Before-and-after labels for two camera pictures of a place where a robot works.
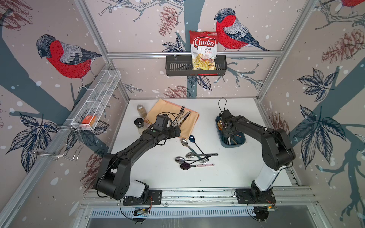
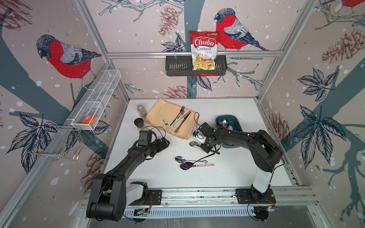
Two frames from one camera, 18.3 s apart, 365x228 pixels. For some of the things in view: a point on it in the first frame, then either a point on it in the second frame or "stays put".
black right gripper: x=225 y=134 to x=206 y=150
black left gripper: x=173 y=134 to x=160 y=147
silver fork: x=182 y=111 stays put
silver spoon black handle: x=190 y=155 to x=195 y=144
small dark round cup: x=139 y=122 stays put
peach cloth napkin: x=186 y=119 stays put
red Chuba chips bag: x=204 y=45 stays put
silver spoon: x=180 y=160 stays put
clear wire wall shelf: x=96 y=99 stays put
